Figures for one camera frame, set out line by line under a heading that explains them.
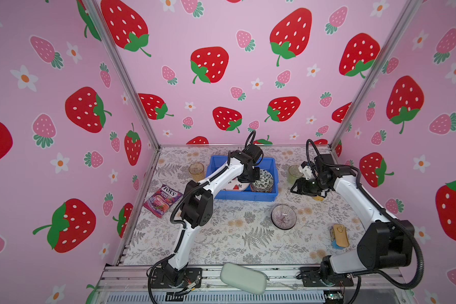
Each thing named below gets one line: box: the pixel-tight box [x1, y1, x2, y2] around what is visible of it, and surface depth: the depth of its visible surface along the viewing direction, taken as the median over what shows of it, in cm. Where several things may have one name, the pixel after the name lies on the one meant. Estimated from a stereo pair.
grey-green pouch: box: [220, 262, 270, 296], surface depth 73 cm
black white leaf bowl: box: [250, 169, 275, 193], surface depth 95 cm
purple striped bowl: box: [271, 203, 298, 230], surface depth 89 cm
